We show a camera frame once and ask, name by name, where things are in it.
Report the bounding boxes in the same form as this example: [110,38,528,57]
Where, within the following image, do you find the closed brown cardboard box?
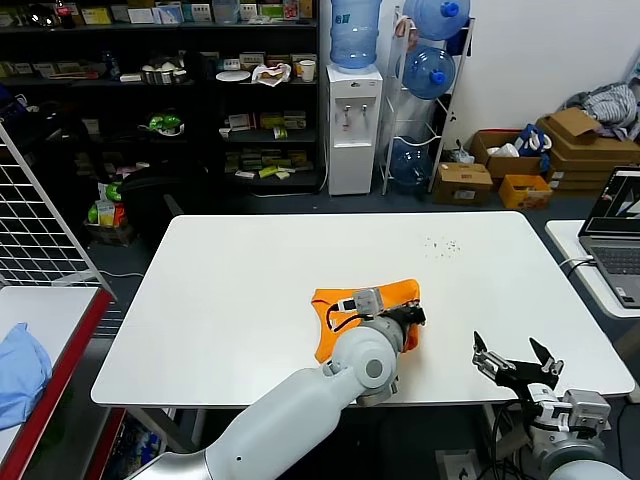
[431,160,495,207]

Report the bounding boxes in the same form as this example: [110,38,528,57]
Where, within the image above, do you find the orange t-shirt white print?
[310,278,422,364]

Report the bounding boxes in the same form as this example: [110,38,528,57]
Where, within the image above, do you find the open brown cardboard box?
[470,129,544,180]

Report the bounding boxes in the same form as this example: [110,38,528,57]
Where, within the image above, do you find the small white side table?
[544,218,640,321]

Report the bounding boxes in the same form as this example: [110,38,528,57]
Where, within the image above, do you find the cola bottle red label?
[54,0,79,27]

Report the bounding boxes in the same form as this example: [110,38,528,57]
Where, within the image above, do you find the blue water jug lying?
[402,44,457,100]
[403,0,472,41]
[388,135,435,187]

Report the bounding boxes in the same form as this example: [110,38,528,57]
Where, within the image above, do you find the light blue cloth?
[0,321,54,430]

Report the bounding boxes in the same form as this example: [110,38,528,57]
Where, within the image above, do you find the white water dispenser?
[326,63,385,196]

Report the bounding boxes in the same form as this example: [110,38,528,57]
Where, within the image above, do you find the blue white bag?
[514,123,554,157]

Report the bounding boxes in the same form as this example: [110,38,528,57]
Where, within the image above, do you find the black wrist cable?
[491,399,532,480]
[326,309,369,333]

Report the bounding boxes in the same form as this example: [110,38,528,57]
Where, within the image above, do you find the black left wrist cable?
[326,309,369,333]

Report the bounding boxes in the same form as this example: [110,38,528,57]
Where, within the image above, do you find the basket of snack packs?
[83,180,136,246]

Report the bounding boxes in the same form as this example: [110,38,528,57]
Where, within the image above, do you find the grey pile of clothes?
[564,78,640,140]

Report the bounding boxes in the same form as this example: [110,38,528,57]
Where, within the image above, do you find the grey open laptop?
[577,166,640,309]

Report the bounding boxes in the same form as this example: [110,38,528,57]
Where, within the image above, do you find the black office chair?
[117,163,216,245]

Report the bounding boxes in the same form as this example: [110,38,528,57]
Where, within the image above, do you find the blue water jug upright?
[330,0,384,75]

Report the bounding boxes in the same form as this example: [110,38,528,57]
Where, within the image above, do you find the black shelf unit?
[0,0,321,195]

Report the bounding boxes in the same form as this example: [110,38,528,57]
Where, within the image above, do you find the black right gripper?
[471,329,566,401]

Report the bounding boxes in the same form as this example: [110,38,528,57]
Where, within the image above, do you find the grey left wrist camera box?
[339,288,385,319]

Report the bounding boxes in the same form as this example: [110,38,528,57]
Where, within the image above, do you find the white plastic food bag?
[252,60,294,89]

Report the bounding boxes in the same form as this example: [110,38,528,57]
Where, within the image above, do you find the red-edged white table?
[0,284,117,480]

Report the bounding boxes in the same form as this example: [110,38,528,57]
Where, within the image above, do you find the stacked large cardboard boxes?
[535,108,640,193]

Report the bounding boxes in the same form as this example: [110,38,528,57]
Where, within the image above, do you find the metal bowl with buns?
[142,55,190,85]

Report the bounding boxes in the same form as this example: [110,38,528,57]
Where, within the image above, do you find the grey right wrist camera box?
[562,389,613,432]

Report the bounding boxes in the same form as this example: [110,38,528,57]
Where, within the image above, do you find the white laptop cable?
[558,255,596,274]

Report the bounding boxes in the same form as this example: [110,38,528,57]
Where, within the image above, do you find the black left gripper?
[384,303,428,329]

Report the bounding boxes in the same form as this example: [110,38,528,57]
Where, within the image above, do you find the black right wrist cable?
[491,399,532,480]

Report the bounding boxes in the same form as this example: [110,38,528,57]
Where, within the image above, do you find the yellow cardboard box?
[498,173,554,210]

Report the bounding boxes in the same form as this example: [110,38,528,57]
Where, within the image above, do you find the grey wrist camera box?
[562,389,613,432]
[339,288,385,319]

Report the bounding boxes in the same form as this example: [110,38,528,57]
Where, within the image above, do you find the white metal jug rack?
[379,5,476,196]

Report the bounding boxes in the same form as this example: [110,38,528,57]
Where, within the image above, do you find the white wire grid panel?
[0,118,119,300]

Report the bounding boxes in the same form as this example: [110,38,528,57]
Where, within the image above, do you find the green fruit in bag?
[138,112,186,136]

